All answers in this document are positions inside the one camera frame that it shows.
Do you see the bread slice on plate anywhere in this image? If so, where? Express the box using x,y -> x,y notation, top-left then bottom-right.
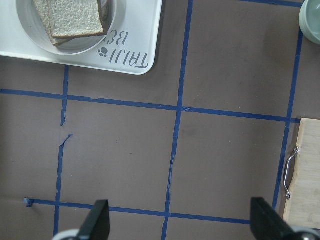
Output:
32,0 -> 73,47

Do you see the light green bowl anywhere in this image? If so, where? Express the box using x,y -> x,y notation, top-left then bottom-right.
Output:
299,0 -> 320,45

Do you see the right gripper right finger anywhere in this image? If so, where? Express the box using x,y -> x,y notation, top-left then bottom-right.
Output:
250,197 -> 294,240

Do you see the cream bear tray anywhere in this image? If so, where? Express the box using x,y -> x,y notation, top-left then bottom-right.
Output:
0,0 -> 163,75

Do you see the wooden cutting board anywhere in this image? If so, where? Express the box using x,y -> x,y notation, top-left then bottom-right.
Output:
282,118 -> 320,230

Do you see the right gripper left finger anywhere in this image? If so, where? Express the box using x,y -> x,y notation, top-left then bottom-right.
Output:
76,200 -> 110,240

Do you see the bread slice from board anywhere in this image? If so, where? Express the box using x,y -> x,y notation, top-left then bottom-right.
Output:
48,0 -> 107,39

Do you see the white round plate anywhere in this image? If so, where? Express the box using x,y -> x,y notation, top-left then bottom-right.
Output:
15,0 -> 117,56

